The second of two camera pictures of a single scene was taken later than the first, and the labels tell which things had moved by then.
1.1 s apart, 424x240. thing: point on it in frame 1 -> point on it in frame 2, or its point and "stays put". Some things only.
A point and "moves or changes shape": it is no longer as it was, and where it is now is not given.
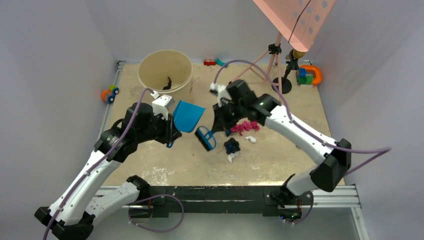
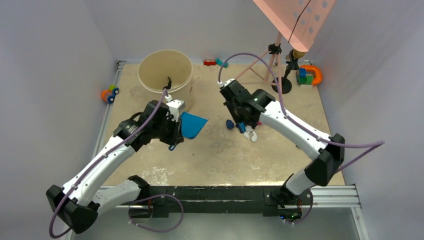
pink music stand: [299, 20] stays put
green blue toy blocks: [304, 78] stays put
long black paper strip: [169, 85] stays put
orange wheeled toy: [108, 95] stays put
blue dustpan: [186, 116] moves or changes shape
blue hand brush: [206, 137] -> [241, 126]
